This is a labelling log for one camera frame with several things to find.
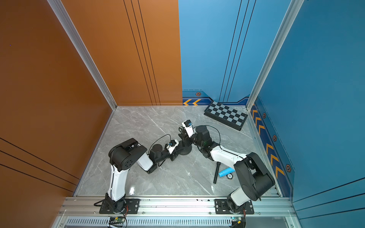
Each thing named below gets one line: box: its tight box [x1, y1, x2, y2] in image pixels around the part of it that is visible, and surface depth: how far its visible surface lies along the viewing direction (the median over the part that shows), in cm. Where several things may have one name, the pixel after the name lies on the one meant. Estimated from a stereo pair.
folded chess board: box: [203, 100, 249, 132], surface depth 114 cm
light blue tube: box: [218, 167, 236, 178], surface depth 85 cm
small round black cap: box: [226, 172, 234, 180], surface depth 85 cm
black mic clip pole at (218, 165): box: [213, 161, 221, 184], surface depth 85 cm
